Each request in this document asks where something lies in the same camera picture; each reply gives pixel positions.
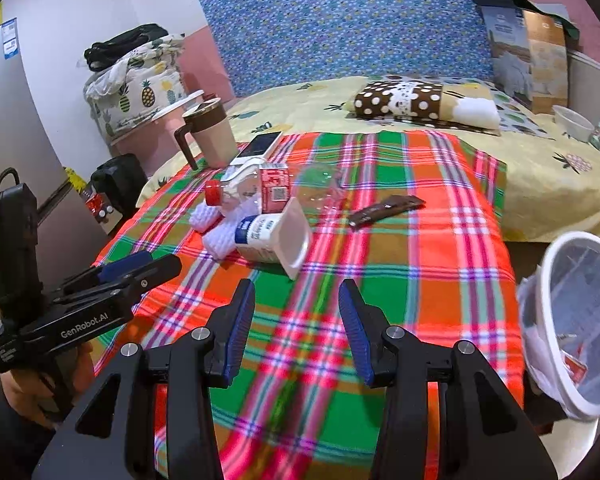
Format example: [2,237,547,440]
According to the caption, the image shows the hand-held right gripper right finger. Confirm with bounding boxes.
[338,279,558,480]

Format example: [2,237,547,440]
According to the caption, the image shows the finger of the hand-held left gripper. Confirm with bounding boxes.
[62,251,156,291]
[45,254,183,306]

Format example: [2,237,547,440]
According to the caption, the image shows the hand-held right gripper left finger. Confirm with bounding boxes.
[32,279,257,480]

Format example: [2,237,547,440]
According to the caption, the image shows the white knitted cloth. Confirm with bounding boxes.
[190,199,261,262]

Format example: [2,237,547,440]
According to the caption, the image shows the white yoghurt cup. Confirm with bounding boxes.
[234,196,313,281]

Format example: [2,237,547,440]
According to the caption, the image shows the clear bottle with red cap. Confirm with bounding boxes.
[204,160,271,211]

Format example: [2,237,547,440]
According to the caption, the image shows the brown snack wrapper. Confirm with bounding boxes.
[348,195,427,232]

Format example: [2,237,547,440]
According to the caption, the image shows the red carton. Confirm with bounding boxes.
[257,162,293,214]

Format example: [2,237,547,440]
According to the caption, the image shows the clear plastic cup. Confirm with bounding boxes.
[296,162,353,216]

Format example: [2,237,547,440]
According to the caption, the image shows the white waste bin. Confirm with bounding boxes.
[517,247,600,406]

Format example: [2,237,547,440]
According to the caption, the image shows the white trash bin with bag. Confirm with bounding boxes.
[517,232,600,421]

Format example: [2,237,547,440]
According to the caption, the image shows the person's left hand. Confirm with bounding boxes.
[0,345,98,428]

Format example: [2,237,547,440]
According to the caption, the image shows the plaid blanket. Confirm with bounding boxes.
[92,130,526,480]

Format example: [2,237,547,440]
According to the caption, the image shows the pink plastic bin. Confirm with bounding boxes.
[111,89,206,176]

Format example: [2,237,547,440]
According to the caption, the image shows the white smartphone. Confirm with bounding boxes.
[229,131,284,167]

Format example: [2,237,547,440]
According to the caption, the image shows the grey refrigerator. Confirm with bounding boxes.
[0,17,108,321]

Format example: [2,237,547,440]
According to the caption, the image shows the pineapple-print fabric bundle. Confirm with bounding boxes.
[83,34,188,141]

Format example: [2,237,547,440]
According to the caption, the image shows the black bag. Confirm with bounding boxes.
[84,23,168,72]

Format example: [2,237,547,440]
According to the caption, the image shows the yellow pineapple-print bed sheet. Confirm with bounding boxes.
[137,74,600,243]

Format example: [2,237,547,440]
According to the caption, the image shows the brown polka dot pillow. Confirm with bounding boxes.
[344,76,502,136]

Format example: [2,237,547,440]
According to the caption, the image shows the white bowl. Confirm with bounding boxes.
[552,105,595,142]

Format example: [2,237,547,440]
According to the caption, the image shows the blue floral headboard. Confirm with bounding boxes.
[199,0,518,98]

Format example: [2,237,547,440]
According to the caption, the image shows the quilt packaging box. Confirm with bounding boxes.
[482,5,571,115]

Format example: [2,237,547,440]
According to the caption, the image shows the beige mug with brown handle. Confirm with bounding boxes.
[174,97,241,171]

